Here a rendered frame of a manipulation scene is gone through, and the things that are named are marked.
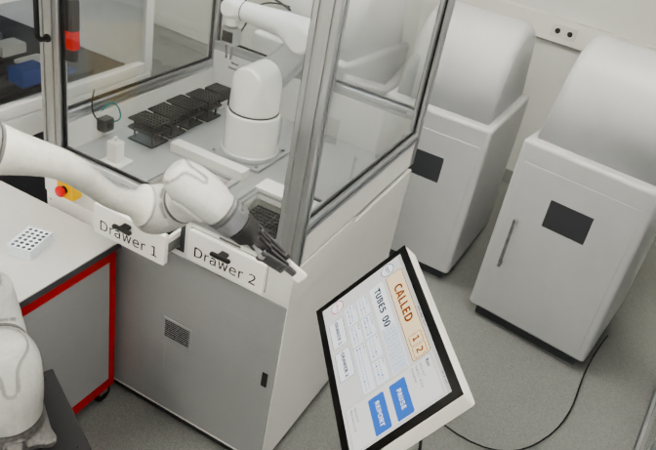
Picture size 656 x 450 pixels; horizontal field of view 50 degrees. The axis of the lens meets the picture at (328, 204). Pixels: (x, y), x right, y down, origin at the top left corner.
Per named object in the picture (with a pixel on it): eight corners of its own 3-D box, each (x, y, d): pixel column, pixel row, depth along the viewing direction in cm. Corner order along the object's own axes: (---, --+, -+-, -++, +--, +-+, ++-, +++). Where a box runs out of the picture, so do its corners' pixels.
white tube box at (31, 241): (30, 261, 220) (29, 251, 218) (6, 254, 221) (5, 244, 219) (53, 241, 231) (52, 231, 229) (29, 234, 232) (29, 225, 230)
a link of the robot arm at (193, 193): (242, 186, 165) (208, 200, 173) (194, 144, 157) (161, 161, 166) (226, 222, 158) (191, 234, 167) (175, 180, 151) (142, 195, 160)
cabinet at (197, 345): (260, 479, 255) (291, 310, 215) (52, 355, 289) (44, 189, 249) (370, 339, 331) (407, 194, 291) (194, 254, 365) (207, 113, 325)
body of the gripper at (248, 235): (250, 225, 163) (276, 247, 168) (248, 205, 170) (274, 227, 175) (226, 243, 165) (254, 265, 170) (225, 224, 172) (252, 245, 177)
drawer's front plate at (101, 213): (163, 265, 220) (165, 237, 215) (93, 230, 230) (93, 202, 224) (167, 264, 221) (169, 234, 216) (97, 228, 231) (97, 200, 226)
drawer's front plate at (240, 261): (261, 294, 216) (266, 265, 211) (185, 258, 226) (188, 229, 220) (265, 292, 218) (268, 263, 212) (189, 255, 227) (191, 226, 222)
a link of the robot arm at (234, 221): (234, 188, 168) (251, 203, 171) (207, 211, 170) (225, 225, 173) (235, 208, 160) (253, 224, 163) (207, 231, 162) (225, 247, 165)
